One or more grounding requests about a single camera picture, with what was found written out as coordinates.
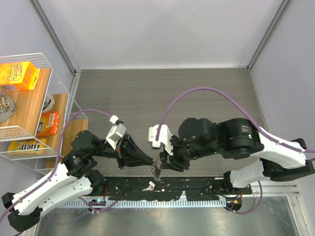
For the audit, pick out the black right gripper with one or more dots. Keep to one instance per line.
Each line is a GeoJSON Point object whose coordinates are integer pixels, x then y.
{"type": "Point", "coordinates": [173, 162]}

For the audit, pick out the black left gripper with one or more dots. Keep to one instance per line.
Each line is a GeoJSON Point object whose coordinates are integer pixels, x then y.
{"type": "Point", "coordinates": [128, 153]}

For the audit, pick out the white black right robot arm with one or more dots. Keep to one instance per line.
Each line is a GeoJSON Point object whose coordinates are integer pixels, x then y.
{"type": "Point", "coordinates": [236, 139]}

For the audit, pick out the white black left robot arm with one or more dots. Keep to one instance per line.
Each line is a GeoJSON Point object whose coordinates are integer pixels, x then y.
{"type": "Point", "coordinates": [73, 177]}

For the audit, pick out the orange razor package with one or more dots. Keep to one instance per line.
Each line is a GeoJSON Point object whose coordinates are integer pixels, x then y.
{"type": "Point", "coordinates": [48, 124]}

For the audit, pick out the yellow candy box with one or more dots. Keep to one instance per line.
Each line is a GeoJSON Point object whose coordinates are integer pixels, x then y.
{"type": "Point", "coordinates": [29, 146]}

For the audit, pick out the white bottle on shelf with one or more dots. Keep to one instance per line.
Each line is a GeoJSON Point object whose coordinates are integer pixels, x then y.
{"type": "Point", "coordinates": [48, 102]}

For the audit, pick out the grey cartoon pouch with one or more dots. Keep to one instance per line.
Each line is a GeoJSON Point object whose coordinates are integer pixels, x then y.
{"type": "Point", "coordinates": [7, 106]}

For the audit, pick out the orange yellow snack box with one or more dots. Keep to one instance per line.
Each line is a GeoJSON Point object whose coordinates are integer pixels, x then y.
{"type": "Point", "coordinates": [18, 76]}

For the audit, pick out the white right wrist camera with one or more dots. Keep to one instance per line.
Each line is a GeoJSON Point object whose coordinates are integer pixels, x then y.
{"type": "Point", "coordinates": [164, 139]}

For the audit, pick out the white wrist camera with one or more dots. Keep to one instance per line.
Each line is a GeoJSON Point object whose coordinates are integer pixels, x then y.
{"type": "Point", "coordinates": [117, 131]}
{"type": "Point", "coordinates": [164, 139]}

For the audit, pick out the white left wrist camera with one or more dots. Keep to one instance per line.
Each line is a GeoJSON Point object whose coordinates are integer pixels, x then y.
{"type": "Point", "coordinates": [117, 131]}

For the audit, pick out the slotted cable duct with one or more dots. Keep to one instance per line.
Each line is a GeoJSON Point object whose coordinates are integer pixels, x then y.
{"type": "Point", "coordinates": [181, 203]}

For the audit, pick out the white wire shelf rack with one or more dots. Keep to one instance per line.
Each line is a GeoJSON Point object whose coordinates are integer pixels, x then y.
{"type": "Point", "coordinates": [23, 124]}

